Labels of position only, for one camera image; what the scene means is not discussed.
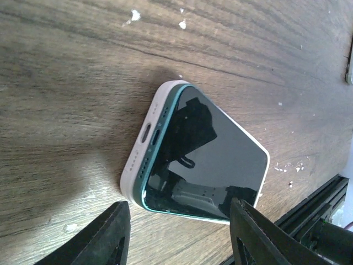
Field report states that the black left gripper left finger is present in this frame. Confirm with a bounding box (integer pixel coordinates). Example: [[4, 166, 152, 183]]
[[37, 201, 130, 265]]

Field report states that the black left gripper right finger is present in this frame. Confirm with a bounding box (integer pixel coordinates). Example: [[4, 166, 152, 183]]
[[229, 197, 343, 265]]

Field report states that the white phone case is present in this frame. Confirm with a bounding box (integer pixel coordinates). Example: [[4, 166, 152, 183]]
[[120, 79, 270, 226]]

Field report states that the white black phone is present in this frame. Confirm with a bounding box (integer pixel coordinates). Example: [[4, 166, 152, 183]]
[[345, 44, 353, 85]]

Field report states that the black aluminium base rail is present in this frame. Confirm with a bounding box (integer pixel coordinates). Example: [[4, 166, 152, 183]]
[[220, 173, 351, 265]]

